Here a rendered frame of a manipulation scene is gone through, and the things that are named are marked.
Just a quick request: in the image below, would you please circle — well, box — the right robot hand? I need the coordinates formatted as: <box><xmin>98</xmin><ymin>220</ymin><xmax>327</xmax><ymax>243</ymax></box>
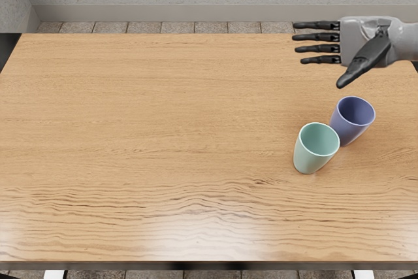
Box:
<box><xmin>292</xmin><ymin>16</ymin><xmax>418</xmax><ymax>90</ymax></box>

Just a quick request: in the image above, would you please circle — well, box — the purple cup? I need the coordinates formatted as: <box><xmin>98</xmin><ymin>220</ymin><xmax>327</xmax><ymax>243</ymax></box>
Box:
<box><xmin>329</xmin><ymin>95</ymin><xmax>376</xmax><ymax>147</ymax></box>

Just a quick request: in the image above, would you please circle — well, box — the mint green cup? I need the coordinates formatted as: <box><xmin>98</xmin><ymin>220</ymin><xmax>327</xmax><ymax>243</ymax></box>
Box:
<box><xmin>293</xmin><ymin>122</ymin><xmax>341</xmax><ymax>175</ymax></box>

